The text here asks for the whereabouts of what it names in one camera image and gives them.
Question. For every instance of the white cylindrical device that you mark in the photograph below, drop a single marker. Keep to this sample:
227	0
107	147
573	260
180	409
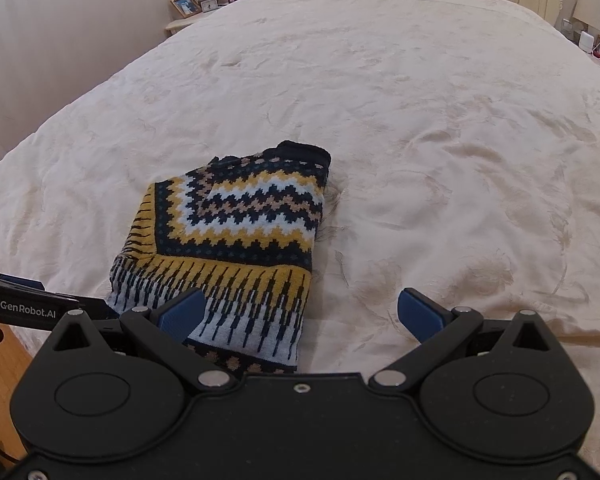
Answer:
586	42

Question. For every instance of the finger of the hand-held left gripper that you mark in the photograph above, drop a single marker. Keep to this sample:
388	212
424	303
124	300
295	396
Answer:
97	307

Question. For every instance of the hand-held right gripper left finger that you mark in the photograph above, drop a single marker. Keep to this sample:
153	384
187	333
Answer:
180	312

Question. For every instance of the bed with cream bedspread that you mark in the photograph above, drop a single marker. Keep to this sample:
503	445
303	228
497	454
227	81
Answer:
430	160

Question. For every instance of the small white alarm clock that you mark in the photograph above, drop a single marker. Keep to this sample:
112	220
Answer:
209	4

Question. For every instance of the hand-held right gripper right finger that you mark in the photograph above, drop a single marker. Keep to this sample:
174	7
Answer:
420	310

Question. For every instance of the navy yellow patterned knit sweater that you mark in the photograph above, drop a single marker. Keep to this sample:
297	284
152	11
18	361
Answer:
240	220

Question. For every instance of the cream table lamp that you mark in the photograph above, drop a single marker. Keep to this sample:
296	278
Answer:
589	7

